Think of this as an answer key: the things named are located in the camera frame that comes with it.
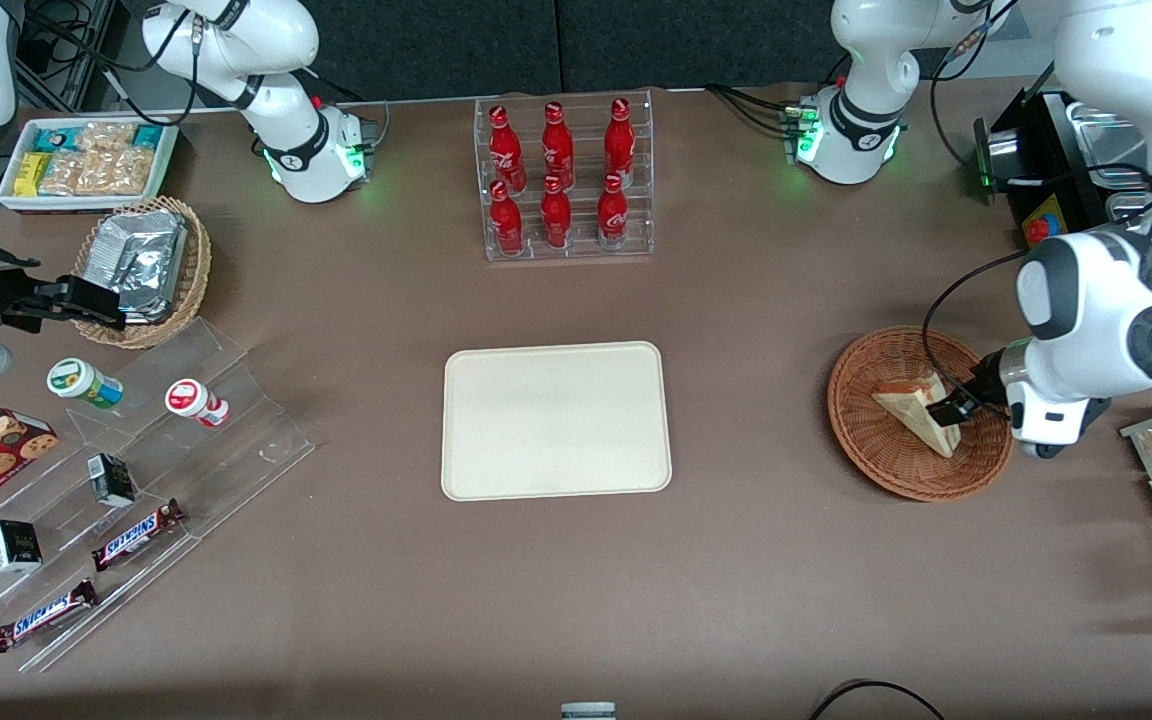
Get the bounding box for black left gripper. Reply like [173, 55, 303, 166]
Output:
[929, 349, 1011, 428]

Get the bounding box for triangular sandwich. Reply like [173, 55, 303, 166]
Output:
[870, 372, 964, 460]

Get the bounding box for brown round wicker basket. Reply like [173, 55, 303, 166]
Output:
[826, 326, 1016, 502]

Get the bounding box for white rectangular snack tray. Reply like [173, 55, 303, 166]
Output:
[0, 117, 181, 214]

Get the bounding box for light wicker basket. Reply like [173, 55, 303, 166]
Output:
[72, 195, 213, 350]

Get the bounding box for beige plastic tray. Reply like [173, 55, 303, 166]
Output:
[440, 341, 674, 502]

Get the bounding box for green lid white cup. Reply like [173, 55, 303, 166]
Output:
[46, 357, 125, 412]

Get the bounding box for silver foil package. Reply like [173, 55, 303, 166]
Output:
[88, 209, 189, 297]
[114, 272, 185, 325]

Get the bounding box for clear bag of crackers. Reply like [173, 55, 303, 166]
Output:
[84, 147, 155, 198]
[75, 121, 139, 153]
[39, 150, 89, 197]

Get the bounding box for red lid white cup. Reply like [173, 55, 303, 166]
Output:
[164, 377, 231, 430]

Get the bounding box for small black chocolate box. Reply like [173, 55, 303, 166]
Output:
[86, 452, 137, 509]
[0, 518, 44, 575]

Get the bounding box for clear acrylic stepped display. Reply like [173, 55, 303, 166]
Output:
[0, 317, 318, 674]

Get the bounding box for brown Snickers bar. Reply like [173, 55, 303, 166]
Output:
[0, 577, 100, 655]
[90, 497, 186, 574]

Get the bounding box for metal food pan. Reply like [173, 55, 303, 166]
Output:
[1104, 190, 1152, 233]
[1064, 98, 1152, 186]

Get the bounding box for black food warmer machine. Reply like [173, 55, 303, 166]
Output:
[972, 85, 1152, 326]

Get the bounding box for clear acrylic bottle rack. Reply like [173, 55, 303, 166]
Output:
[474, 89, 656, 264]

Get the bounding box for red cola bottle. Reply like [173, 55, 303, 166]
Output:
[488, 103, 527, 193]
[539, 175, 574, 252]
[540, 101, 576, 187]
[596, 173, 630, 252]
[488, 180, 526, 257]
[603, 97, 636, 187]

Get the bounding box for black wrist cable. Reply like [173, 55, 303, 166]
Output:
[921, 247, 1029, 401]

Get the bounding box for black floor cable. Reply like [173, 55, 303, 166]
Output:
[807, 679, 949, 720]

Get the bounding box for black arm base cables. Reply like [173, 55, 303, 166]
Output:
[704, 83, 803, 139]

